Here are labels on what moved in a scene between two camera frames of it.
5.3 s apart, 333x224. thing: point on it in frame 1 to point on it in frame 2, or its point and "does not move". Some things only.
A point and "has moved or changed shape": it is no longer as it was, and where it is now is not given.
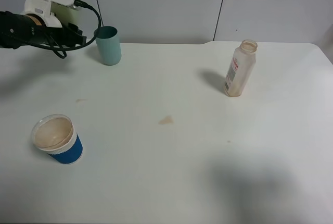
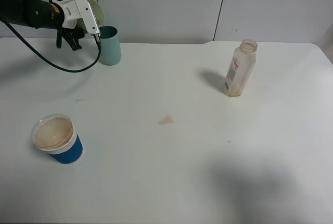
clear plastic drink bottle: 241,69 does not move
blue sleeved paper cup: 56,135 does not move
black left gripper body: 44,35 to 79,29
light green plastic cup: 66,14 has moved or changed shape
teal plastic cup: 109,45 does not move
